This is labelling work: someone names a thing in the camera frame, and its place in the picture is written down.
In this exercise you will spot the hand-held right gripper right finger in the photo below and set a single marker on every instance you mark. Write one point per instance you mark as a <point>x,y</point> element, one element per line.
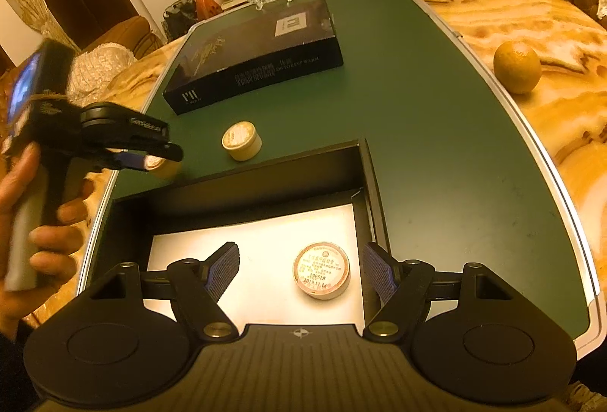
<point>379,274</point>

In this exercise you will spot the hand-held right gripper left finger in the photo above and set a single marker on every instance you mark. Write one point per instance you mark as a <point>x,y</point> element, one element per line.
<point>222,272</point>

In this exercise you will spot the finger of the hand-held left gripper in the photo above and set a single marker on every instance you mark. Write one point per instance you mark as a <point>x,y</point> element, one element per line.
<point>130,160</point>
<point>166,151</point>

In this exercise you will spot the round tin with red label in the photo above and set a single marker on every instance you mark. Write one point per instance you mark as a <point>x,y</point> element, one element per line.
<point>321,270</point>

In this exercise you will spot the green desktop board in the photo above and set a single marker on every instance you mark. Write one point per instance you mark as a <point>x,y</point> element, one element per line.
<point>427,146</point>

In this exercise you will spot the person's left hand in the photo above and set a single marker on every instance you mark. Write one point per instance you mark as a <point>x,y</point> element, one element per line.
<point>71,246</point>

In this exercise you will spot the white lace cushion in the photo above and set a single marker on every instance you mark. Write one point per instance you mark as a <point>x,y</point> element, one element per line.
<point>102,68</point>

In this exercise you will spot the small round cream tin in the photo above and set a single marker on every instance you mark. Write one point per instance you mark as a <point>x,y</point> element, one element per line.
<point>242,140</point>

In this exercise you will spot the brown leather chair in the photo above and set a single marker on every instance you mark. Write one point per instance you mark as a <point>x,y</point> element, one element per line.
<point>135,35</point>

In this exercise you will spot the black mesh bin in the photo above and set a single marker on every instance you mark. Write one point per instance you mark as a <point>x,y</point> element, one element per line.
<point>179,19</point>

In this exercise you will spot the orange plastic bag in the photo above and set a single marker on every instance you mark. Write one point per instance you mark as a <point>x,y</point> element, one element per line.
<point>207,4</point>

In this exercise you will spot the orange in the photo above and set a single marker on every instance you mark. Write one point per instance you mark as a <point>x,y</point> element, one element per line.
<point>517,66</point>

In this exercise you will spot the white tissue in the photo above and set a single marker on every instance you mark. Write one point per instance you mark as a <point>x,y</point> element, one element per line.
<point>601,6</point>

